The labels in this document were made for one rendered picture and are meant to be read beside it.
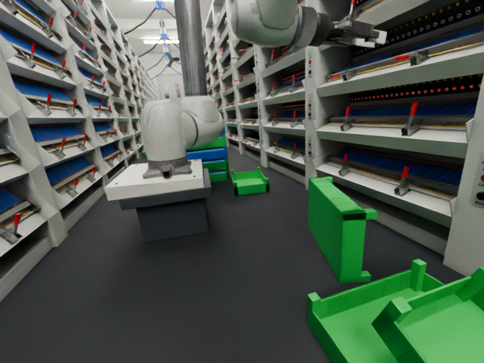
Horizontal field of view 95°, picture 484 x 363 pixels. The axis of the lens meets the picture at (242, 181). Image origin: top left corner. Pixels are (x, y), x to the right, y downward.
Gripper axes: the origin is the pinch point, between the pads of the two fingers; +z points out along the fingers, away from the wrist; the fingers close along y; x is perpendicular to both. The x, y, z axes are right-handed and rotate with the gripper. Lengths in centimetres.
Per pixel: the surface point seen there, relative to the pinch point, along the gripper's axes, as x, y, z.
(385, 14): -7.8, 2.1, 6.0
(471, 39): 4.5, -18.9, 11.0
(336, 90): 11.1, 22.7, 8.2
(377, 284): 59, -29, -14
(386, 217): 57, -3, 17
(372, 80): 10.0, 4.4, 7.6
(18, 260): 70, 20, -108
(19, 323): 74, -4, -95
